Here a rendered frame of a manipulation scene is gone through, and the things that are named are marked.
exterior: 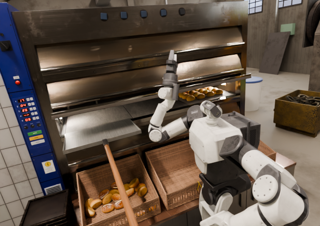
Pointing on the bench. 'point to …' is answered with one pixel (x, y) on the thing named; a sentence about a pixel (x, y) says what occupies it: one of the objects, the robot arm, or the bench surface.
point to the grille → (53, 189)
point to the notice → (48, 166)
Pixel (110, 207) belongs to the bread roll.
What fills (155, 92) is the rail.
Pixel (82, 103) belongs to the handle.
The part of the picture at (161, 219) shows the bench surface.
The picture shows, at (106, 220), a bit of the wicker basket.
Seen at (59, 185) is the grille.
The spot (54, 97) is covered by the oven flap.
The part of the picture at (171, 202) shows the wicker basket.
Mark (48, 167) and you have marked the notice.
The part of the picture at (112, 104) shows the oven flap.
